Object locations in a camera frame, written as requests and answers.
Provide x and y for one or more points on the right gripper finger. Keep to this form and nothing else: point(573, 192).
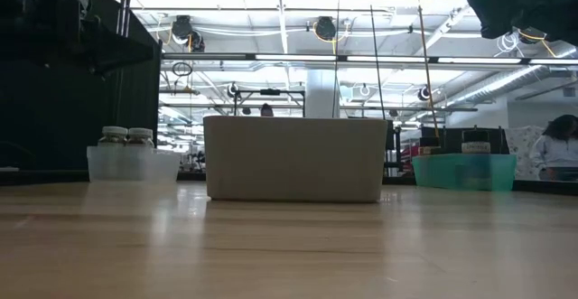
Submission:
point(494, 14)

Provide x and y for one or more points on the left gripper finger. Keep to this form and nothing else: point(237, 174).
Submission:
point(117, 48)

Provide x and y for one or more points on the white-lidded bagel seasoning jar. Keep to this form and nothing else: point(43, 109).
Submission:
point(114, 132)

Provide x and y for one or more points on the white-lidded spice jar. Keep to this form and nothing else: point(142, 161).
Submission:
point(140, 133)

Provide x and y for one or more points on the purple-labelled black-lidded jar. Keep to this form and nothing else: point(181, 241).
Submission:
point(476, 147)

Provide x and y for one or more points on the thin black pole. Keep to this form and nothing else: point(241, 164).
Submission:
point(118, 5)
point(127, 5)

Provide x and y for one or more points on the black curtain partition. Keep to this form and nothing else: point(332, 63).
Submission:
point(45, 118)

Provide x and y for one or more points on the clear plastic bin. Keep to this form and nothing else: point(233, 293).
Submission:
point(135, 168)

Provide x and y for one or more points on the black mesh-top equipment case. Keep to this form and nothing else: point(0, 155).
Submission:
point(454, 141)

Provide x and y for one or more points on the white patterned cover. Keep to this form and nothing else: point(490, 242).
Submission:
point(519, 150)

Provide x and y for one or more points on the person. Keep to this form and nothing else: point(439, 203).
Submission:
point(557, 154)
point(267, 110)

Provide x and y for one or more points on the black metal rack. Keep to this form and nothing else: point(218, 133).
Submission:
point(270, 92)

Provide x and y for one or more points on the teal plastic bin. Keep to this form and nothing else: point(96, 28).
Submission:
point(438, 174)

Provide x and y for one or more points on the long ceiling light bar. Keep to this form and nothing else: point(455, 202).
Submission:
point(293, 57)

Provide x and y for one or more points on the white building column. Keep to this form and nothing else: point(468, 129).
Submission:
point(323, 96)

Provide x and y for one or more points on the light grey plastic bin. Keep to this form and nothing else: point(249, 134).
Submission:
point(293, 159)

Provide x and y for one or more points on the silver air duct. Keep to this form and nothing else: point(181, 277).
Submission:
point(519, 80)

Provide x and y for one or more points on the black aluminium frame rail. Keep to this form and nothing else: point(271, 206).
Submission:
point(548, 187)
point(45, 177)

